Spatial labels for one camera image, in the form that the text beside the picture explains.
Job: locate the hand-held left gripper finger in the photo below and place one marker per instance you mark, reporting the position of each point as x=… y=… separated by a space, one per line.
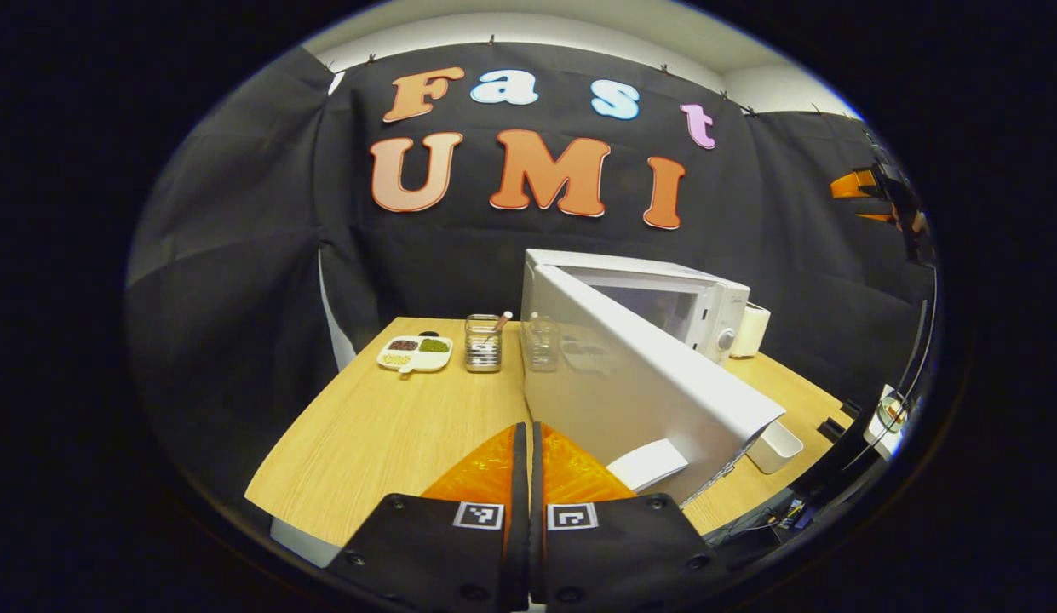
x=538 y=545
x=518 y=545

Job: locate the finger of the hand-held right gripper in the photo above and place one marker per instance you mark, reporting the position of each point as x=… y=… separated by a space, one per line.
x=877 y=218
x=853 y=184

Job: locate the white microwave oven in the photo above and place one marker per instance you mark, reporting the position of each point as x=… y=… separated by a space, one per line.
x=630 y=392

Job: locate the white toaster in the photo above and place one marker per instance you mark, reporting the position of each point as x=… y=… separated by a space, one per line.
x=752 y=330

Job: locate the small black block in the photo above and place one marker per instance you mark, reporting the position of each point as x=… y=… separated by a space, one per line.
x=831 y=428
x=851 y=408

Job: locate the clear glass jar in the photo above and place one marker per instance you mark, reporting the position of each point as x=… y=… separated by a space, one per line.
x=483 y=349

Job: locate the white divided sauce dish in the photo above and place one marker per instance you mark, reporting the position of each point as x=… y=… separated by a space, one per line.
x=415 y=353

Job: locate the white ridged tray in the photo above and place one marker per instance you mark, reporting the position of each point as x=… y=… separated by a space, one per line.
x=873 y=436

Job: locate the row of black cloth clips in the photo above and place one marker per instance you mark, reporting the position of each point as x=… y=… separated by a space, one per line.
x=663 y=69

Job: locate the black backdrop cloth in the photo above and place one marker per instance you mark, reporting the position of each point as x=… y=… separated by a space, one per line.
x=238 y=298

